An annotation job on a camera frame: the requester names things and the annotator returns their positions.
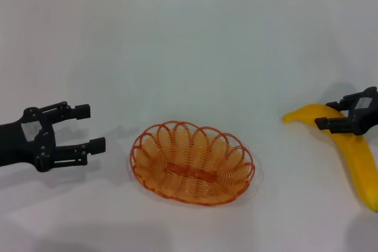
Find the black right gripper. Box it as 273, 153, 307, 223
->
314, 86, 378, 136

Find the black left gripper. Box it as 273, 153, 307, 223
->
0, 101, 107, 174

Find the yellow banana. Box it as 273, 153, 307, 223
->
283, 103, 378, 213

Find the orange woven plastic basket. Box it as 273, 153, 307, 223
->
129, 120, 255, 206

